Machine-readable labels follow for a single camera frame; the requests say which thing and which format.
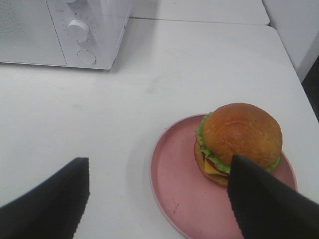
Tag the round white door release button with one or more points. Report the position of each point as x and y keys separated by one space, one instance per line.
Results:
x=87 y=57

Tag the white microwave oven body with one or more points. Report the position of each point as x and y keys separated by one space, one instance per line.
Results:
x=107 y=20

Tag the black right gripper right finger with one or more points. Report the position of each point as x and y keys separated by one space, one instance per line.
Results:
x=266 y=208

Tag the burger with lettuce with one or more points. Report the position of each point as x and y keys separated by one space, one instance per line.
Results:
x=236 y=129

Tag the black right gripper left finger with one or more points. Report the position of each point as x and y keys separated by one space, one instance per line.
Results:
x=51 y=210

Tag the pink round plate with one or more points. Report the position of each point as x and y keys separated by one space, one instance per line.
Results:
x=195 y=206

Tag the white timer knob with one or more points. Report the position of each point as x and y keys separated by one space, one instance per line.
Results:
x=78 y=30

